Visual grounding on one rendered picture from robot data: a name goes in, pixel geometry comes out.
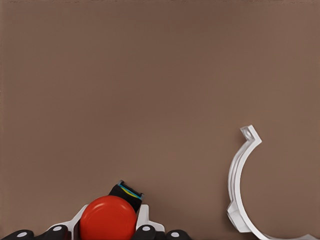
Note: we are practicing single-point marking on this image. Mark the pale left gripper left finger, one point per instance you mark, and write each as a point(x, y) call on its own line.
point(60, 228)

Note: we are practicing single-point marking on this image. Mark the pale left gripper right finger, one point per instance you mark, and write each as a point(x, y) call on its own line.
point(147, 226)

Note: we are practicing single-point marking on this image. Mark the white curved pipe clamp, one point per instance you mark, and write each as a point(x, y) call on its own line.
point(236, 175)

